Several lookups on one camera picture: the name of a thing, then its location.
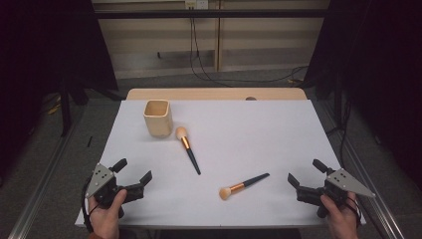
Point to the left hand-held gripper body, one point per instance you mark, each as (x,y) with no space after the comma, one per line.
(105,191)

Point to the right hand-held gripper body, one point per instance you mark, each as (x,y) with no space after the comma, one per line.
(335,187)

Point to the beige square cup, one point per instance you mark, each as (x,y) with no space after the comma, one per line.
(158,119)

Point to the person's left hand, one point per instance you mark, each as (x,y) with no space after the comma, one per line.
(106,217)

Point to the person's right hand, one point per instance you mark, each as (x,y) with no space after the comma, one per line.
(341,219)

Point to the small black floor object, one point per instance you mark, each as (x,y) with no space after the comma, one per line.
(89,141)

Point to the white table cover sheet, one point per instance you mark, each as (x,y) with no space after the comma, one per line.
(232,142)

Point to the black stand leg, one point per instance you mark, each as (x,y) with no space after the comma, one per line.
(65,113)

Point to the light wooden table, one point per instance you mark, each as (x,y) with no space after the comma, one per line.
(212,94)

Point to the black curtain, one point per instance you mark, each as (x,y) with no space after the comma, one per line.
(381,66)
(49,59)

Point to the black horizontal bar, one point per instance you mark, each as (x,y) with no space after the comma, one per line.
(212,13)

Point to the metal floor rail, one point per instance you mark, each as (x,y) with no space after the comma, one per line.
(36,195)
(371,195)

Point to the wooden wall post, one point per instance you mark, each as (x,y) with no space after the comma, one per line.
(218,40)

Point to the white wall outlet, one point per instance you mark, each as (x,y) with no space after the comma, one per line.
(196,4)

